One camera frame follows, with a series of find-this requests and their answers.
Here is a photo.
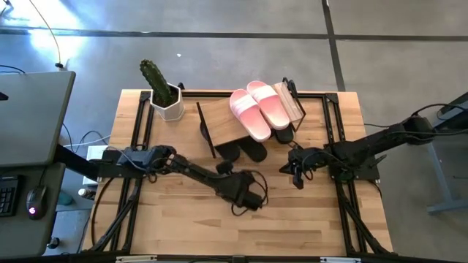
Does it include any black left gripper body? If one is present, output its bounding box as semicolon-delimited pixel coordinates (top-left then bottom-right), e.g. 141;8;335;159
221;171;259;205

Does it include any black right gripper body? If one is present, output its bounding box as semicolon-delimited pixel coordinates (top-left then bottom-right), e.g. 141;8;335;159
292;153;326;175

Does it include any black textured slide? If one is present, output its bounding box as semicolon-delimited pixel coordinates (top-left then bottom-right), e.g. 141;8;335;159
239;137;268;164
273;123;295;145

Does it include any pink slide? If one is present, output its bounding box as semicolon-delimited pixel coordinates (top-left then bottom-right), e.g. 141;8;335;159
229;88;273;143
246;80;291;132

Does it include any white hexagonal plant pot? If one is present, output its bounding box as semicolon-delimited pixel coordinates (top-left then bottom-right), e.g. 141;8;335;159
149;83;186;122

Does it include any grey metal table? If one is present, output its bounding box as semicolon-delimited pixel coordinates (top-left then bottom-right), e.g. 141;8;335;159
404;91;468;215

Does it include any green cactus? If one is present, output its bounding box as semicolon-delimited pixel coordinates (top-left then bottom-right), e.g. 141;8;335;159
139;58;176;107

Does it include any white box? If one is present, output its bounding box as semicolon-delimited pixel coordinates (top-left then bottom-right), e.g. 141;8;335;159
83;145;109;186

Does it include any black support beam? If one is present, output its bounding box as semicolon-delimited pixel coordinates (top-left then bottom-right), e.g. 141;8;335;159
54;144;110;180

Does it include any teal round object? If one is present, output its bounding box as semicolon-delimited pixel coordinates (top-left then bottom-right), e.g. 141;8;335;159
58;191;75;206

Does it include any black computer mouse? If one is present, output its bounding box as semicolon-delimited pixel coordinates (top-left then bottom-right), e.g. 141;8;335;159
25;184;48;221

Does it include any light grey desk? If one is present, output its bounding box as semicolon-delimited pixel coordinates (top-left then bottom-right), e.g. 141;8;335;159
0;71;77;168

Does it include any dark grey desk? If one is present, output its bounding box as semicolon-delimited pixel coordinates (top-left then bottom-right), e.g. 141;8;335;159
0;162;67;257

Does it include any black keyboard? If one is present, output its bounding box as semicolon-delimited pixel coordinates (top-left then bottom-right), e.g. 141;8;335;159
0;174;25;218

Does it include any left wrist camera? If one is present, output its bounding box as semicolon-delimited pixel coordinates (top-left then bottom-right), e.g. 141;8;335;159
215;160;235;175

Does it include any wooden shelf with black frame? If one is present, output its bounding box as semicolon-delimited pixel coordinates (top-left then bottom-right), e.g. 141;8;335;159
196;77;307;159

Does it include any black aluminium table frame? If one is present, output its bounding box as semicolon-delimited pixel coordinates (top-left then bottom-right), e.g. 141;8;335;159
80;88;396;263

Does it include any white bracket strip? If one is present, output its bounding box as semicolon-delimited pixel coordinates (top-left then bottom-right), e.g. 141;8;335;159
116;255;157;263

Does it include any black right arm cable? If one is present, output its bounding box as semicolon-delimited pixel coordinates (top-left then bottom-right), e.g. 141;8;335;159
363;103;468;142

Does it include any white cable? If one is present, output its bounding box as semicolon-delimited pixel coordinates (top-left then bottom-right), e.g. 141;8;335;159
64;134;110;148

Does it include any thin yellow floor cable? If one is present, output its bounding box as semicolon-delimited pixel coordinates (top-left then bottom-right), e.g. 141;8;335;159
28;0;65;70

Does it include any black floor cable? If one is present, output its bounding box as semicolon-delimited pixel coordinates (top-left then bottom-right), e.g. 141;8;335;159
0;64;26;75

